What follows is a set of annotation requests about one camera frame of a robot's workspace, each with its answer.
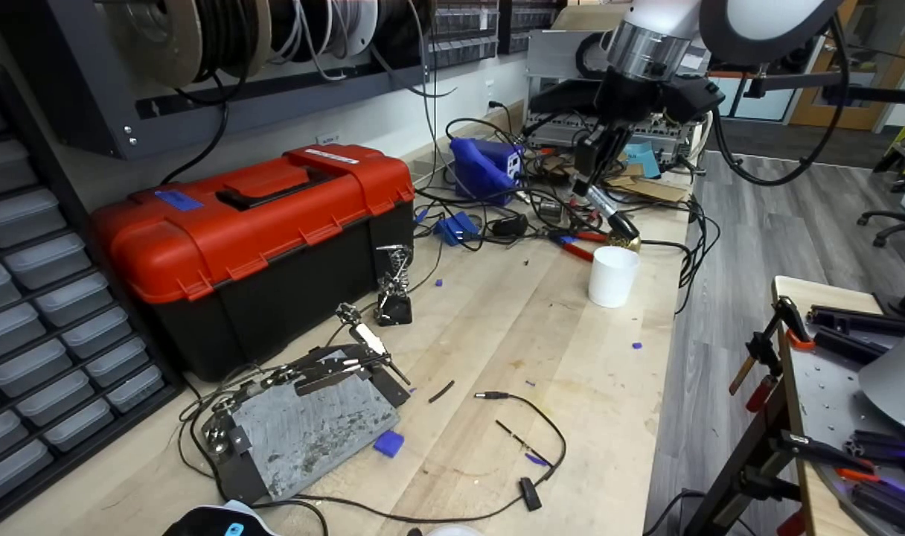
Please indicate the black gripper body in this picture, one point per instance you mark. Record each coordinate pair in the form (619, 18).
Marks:
(603, 148)

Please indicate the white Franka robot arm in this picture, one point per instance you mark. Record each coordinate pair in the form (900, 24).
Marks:
(769, 24)

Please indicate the white mug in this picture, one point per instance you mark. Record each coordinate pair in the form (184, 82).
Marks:
(610, 279)

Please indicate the blue soldering station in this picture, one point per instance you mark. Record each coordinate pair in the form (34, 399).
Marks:
(484, 167)

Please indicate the metal helping hands stand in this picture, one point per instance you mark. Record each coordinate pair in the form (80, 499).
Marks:
(394, 288)

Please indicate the short black stick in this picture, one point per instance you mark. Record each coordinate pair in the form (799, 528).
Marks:
(442, 391)

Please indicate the black bar clamp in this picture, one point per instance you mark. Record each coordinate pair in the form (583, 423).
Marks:
(854, 331)

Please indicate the wooden side table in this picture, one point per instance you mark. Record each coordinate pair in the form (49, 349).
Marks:
(827, 417)

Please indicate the grey spool rack shelf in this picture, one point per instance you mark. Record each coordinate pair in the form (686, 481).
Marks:
(274, 93)

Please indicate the small blue plastic block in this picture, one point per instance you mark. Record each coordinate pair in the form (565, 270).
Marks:
(391, 446)

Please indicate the red and black toolbox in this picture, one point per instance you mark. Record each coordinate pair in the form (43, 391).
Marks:
(254, 240)

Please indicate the parts drawer cabinet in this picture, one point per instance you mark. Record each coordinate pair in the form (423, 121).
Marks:
(46, 338)

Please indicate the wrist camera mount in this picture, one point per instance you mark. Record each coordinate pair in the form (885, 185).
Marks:
(619, 100)

